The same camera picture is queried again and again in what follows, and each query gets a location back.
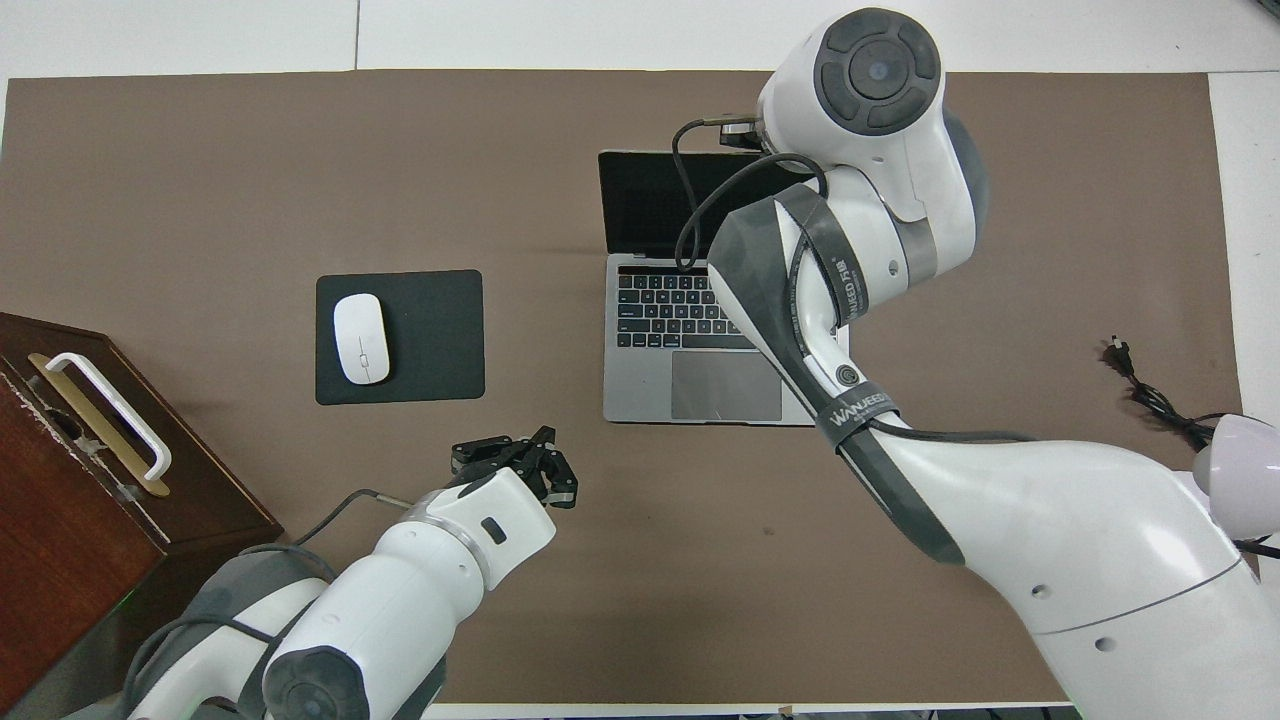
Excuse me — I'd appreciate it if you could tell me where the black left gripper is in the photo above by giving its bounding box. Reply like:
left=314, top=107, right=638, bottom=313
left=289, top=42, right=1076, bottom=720
left=452, top=426, right=579, bottom=509

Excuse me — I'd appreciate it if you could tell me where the grey aluminium laptop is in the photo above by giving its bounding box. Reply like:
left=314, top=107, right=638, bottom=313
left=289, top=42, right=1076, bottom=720
left=598, top=150, right=851, bottom=426

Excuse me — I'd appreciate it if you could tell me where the black mouse pad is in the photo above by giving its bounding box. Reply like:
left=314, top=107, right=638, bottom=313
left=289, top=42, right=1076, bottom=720
left=315, top=269, right=486, bottom=407

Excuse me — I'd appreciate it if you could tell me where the white computer mouse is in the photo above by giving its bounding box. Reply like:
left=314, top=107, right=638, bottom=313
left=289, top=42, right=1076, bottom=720
left=333, top=292, right=391, bottom=386

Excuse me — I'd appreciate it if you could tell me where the brown table mat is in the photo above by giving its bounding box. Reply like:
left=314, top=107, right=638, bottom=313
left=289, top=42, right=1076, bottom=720
left=0, top=68, right=1243, bottom=706

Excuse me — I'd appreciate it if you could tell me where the gold plate on box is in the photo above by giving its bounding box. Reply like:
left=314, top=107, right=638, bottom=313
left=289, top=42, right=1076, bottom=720
left=27, top=352, right=171, bottom=498

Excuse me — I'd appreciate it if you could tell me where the dark brown wooden box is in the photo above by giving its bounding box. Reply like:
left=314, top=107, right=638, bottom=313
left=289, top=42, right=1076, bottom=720
left=0, top=312, right=284, bottom=720

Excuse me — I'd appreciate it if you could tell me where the white desk lamp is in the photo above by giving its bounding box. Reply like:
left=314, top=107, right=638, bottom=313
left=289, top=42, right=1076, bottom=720
left=1192, top=413, right=1280, bottom=561

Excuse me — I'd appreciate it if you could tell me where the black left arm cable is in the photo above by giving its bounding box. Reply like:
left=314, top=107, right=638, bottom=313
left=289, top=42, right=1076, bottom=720
left=125, top=488, right=416, bottom=701

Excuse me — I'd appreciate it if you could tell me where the white box handle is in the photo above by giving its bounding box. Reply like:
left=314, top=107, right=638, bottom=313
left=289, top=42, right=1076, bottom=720
left=45, top=352, right=173, bottom=483

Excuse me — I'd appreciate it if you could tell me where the black lamp power cable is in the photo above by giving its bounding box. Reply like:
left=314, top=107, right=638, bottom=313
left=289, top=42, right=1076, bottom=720
left=1108, top=336, right=1216, bottom=449

